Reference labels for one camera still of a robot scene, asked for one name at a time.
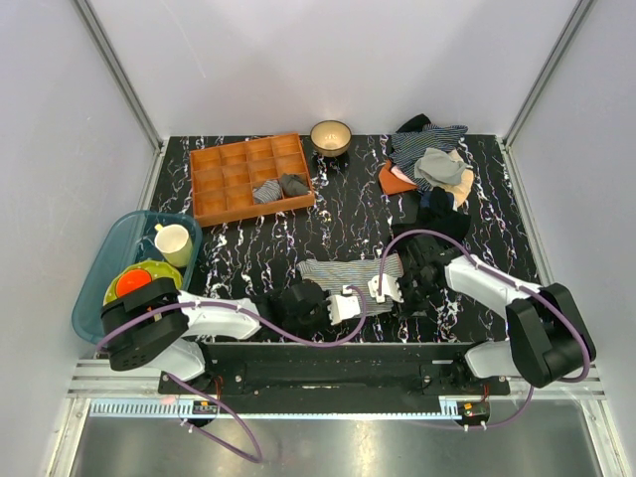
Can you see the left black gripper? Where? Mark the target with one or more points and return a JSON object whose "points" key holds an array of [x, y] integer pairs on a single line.
{"points": [[326, 323]]}

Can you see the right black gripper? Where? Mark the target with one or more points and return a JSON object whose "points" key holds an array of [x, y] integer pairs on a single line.
{"points": [[408, 307]]}

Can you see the grey striped underwear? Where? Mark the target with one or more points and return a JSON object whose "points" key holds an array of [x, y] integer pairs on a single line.
{"points": [[332, 276]]}

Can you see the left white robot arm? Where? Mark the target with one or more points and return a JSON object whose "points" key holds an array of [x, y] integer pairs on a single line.
{"points": [[151, 323]]}

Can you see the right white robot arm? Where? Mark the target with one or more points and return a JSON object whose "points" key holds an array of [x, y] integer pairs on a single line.
{"points": [[547, 341]]}

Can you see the rolled striped underwear in tray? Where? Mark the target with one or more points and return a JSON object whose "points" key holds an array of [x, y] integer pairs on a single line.
{"points": [[270, 191]]}

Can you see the rolled dark grey underwear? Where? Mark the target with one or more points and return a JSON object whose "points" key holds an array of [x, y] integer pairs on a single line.
{"points": [[294, 185]]}

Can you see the dark blue garment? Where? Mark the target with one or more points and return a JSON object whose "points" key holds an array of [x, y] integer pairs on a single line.
{"points": [[438, 199]]}

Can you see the beige garment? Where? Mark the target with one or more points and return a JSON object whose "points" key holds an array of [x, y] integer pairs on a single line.
{"points": [[461, 191]]}

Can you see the orange garment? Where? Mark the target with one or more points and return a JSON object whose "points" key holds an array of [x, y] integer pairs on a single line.
{"points": [[392, 184]]}

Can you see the grey garment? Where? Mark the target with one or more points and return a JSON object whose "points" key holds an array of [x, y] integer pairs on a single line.
{"points": [[439, 167]]}

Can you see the navy striped garment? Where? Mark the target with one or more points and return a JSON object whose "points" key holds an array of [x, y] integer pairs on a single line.
{"points": [[410, 146]]}

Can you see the orange compartment tray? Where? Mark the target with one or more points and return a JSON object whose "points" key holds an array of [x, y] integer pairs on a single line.
{"points": [[225, 177]]}

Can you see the cream and green mug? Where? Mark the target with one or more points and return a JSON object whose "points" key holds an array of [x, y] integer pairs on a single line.
{"points": [[174, 243]]}

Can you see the green dotted plate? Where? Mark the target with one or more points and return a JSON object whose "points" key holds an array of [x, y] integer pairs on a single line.
{"points": [[157, 269]]}

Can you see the beige ceramic bowl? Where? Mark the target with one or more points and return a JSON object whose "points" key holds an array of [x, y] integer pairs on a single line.
{"points": [[331, 138]]}

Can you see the orange cup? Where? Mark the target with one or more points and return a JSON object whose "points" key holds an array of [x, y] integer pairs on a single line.
{"points": [[132, 280]]}

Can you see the teal plastic bin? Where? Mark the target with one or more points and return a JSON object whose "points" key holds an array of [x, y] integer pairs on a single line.
{"points": [[130, 240]]}

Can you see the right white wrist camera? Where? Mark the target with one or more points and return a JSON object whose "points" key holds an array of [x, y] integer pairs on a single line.
{"points": [[383, 287]]}

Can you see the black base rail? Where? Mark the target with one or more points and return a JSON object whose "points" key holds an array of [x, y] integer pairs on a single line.
{"points": [[353, 378]]}

